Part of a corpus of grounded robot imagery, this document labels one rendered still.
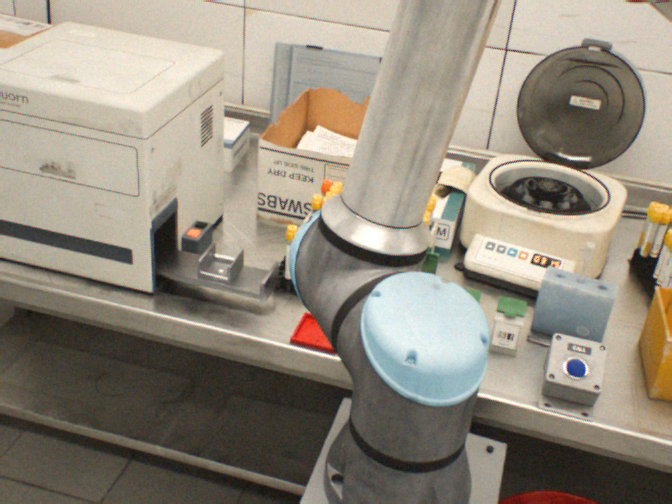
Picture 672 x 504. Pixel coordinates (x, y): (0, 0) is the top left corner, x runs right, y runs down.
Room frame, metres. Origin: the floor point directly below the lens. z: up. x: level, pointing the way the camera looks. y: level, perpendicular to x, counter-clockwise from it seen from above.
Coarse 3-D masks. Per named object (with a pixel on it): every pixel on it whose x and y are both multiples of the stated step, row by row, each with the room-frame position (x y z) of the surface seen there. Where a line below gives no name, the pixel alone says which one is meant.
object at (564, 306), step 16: (560, 272) 1.05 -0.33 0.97; (544, 288) 1.03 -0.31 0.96; (560, 288) 1.02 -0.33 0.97; (576, 288) 1.01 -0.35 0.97; (592, 288) 1.02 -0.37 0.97; (608, 288) 1.02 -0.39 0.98; (544, 304) 1.03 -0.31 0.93; (560, 304) 1.02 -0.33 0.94; (576, 304) 1.01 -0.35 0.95; (592, 304) 1.00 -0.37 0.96; (608, 304) 0.99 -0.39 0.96; (544, 320) 1.02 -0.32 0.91; (560, 320) 1.02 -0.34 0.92; (576, 320) 1.01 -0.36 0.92; (592, 320) 1.00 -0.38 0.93; (528, 336) 1.01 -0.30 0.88; (544, 336) 1.02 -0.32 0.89; (576, 336) 1.01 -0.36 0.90; (592, 336) 1.00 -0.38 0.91
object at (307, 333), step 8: (304, 312) 1.02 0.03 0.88; (304, 320) 1.01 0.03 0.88; (312, 320) 1.01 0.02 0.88; (296, 328) 0.98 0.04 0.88; (304, 328) 0.99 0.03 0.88; (312, 328) 0.99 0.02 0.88; (296, 336) 0.97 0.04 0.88; (304, 336) 0.97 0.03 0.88; (312, 336) 0.97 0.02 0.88; (320, 336) 0.98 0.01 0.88; (304, 344) 0.95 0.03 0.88; (312, 344) 0.95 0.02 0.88; (320, 344) 0.95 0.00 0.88; (328, 344) 0.96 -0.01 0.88
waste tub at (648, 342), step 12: (660, 288) 1.03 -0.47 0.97; (660, 300) 1.00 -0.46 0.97; (648, 312) 1.03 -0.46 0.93; (660, 312) 0.98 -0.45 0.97; (648, 324) 1.01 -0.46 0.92; (660, 324) 0.96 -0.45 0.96; (648, 336) 1.00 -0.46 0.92; (660, 336) 0.95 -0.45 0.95; (648, 348) 0.98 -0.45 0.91; (660, 348) 0.93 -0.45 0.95; (648, 360) 0.96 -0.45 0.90; (660, 360) 0.91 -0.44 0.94; (648, 372) 0.94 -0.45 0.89; (660, 372) 0.91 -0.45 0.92; (648, 384) 0.93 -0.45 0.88; (660, 384) 0.91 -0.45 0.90; (660, 396) 0.91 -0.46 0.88
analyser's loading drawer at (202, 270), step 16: (160, 256) 1.09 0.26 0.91; (176, 256) 1.09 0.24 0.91; (192, 256) 1.10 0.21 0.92; (208, 256) 1.07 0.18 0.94; (224, 256) 1.09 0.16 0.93; (240, 256) 1.07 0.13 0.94; (160, 272) 1.05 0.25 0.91; (176, 272) 1.05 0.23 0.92; (192, 272) 1.05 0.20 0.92; (208, 272) 1.06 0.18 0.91; (224, 272) 1.06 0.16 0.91; (240, 272) 1.07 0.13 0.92; (256, 272) 1.07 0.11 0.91; (272, 272) 1.05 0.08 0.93; (224, 288) 1.03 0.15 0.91; (240, 288) 1.02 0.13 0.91; (256, 288) 1.03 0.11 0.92; (272, 288) 1.05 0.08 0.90
